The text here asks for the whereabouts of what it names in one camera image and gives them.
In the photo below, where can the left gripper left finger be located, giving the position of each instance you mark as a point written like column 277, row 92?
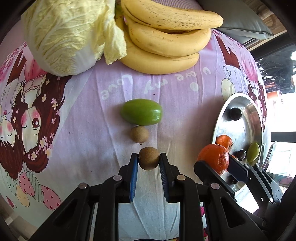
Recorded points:
column 91, row 212

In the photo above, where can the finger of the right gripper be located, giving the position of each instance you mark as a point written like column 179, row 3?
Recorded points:
column 207, row 175
column 240, row 171

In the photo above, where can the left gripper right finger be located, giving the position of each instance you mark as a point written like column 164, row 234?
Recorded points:
column 204, row 208

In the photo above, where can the green jujube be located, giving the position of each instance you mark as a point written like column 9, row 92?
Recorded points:
column 143, row 112
column 253, row 152

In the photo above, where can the orange tangerine with stem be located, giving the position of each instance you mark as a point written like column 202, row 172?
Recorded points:
column 225, row 141

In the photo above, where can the brown longan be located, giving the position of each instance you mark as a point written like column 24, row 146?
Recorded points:
column 148, row 158
column 139, row 134

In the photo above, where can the stemmed dark cherry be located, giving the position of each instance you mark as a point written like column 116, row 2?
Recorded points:
column 230, row 180

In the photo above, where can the orange flower pot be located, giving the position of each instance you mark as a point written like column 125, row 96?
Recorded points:
column 274, row 94

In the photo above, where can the cartoon print tablecloth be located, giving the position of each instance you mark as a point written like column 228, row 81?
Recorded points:
column 58, row 132

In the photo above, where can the black folding chair outside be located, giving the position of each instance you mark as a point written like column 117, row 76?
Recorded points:
column 277, row 70

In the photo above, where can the middle banana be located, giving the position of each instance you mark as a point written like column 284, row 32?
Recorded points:
column 165, row 44

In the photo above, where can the banana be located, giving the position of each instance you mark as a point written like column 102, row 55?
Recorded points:
column 152, row 14
column 165, row 44
column 149, row 63

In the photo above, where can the bottom banana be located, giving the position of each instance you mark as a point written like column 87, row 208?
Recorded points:
column 149, row 63

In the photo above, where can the grey sofa cushion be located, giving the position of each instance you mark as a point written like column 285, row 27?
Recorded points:
column 240, row 22

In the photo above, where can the top banana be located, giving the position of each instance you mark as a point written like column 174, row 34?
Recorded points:
column 152, row 14

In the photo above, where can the napa cabbage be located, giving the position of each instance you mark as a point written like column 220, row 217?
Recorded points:
column 69, row 37

